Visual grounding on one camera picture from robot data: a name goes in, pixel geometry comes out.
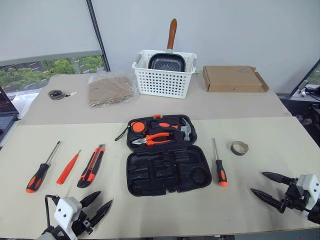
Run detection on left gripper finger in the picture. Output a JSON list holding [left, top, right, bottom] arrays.
[[80, 190, 102, 208], [90, 199, 114, 229]]

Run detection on dark window frame post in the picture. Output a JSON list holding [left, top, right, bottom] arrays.
[[85, 0, 111, 73]]

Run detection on dark laptop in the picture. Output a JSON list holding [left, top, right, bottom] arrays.
[[0, 86, 20, 145]]

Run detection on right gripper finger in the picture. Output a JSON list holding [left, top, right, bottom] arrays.
[[250, 188, 286, 214], [261, 171, 299, 186]]

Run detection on long black orange screwdriver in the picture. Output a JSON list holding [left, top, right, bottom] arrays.
[[25, 140, 62, 194]]

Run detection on square pan brown handle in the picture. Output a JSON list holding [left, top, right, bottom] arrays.
[[147, 18, 187, 73]]

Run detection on orange black tape measure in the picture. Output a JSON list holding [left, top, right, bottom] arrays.
[[114, 120, 149, 142]]

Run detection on black tool case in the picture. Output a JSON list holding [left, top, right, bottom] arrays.
[[126, 114, 213, 197]]

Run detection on small round olive case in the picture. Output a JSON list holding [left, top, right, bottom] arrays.
[[47, 88, 79, 101]]

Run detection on grey tape roll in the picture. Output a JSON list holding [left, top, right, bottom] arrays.
[[230, 140, 250, 157]]

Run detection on white roller blind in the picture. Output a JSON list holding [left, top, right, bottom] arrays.
[[0, 0, 104, 66]]

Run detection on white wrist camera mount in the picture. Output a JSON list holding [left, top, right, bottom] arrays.
[[53, 196, 83, 235], [296, 173, 320, 218]]

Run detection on orange tester pen screwdriver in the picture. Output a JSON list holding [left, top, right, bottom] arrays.
[[56, 149, 82, 186]]

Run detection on orange handled pliers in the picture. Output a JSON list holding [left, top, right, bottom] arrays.
[[131, 132, 176, 147]]

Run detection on silver claw hammer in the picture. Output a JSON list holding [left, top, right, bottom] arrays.
[[149, 118, 194, 142]]

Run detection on clear bag brown paper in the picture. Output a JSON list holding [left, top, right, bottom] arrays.
[[87, 70, 139, 109]]

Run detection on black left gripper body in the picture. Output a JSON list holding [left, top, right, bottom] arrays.
[[71, 206, 95, 235]]

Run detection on black side desk with cables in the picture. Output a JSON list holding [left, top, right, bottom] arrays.
[[278, 84, 320, 146]]

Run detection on flat brown cardboard box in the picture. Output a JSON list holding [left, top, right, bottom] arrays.
[[202, 65, 270, 94]]

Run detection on white perforated plastic basket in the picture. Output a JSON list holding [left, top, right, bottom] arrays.
[[131, 49, 198, 100]]

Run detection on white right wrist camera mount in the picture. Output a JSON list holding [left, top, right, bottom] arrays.
[[296, 173, 320, 218]]

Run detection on short black orange screwdriver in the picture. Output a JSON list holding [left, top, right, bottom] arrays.
[[211, 137, 229, 187]]

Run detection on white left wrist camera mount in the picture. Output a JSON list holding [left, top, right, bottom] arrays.
[[53, 196, 83, 235]]

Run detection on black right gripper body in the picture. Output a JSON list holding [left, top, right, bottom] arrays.
[[280, 178, 311, 214]]

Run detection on orange black utility knife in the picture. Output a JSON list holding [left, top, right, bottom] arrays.
[[76, 144, 107, 189]]

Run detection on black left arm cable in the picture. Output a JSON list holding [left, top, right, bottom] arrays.
[[44, 194, 61, 230]]

